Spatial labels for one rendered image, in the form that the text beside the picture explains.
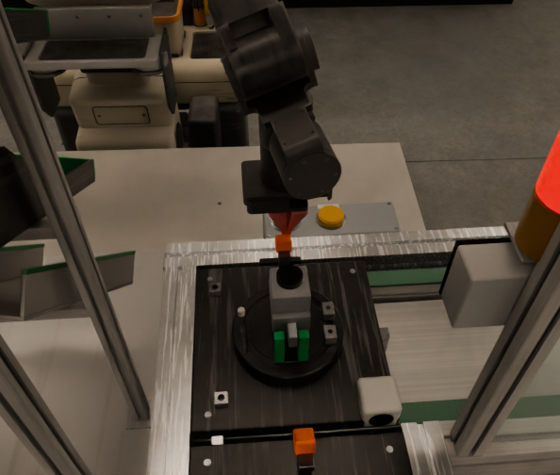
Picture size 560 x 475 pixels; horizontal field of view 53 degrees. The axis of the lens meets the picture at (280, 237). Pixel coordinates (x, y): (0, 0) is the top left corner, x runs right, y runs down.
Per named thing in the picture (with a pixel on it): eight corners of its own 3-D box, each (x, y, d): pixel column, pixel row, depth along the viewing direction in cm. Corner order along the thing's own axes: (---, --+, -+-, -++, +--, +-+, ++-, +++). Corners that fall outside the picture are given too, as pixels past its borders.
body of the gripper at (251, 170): (332, 204, 65) (336, 153, 60) (243, 209, 65) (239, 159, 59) (324, 167, 70) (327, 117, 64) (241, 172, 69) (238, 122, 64)
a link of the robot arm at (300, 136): (300, 16, 54) (217, 51, 54) (340, 79, 46) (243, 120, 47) (326, 112, 63) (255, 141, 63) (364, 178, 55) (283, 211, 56)
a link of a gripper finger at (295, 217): (306, 253, 71) (309, 198, 64) (250, 256, 71) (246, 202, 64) (301, 214, 76) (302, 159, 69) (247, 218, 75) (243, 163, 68)
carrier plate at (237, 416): (197, 277, 81) (195, 268, 80) (362, 269, 82) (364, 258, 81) (191, 440, 65) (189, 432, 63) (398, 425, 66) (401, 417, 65)
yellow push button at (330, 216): (316, 214, 90) (317, 204, 88) (340, 213, 90) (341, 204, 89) (319, 232, 87) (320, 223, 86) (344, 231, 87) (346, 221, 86)
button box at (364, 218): (263, 233, 94) (262, 205, 90) (387, 226, 95) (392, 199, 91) (265, 264, 90) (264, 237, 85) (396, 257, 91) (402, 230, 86)
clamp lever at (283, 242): (276, 286, 74) (274, 234, 71) (291, 285, 75) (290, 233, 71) (278, 300, 71) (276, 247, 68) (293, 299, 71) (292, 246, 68)
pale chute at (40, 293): (39, 275, 77) (41, 243, 77) (133, 284, 76) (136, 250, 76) (-123, 308, 49) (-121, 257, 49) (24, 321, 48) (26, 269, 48)
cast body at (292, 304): (269, 290, 70) (268, 253, 65) (304, 288, 71) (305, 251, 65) (273, 349, 65) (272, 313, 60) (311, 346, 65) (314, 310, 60)
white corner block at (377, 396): (353, 393, 69) (356, 376, 66) (389, 390, 69) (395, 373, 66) (359, 430, 66) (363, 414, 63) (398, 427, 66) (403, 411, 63)
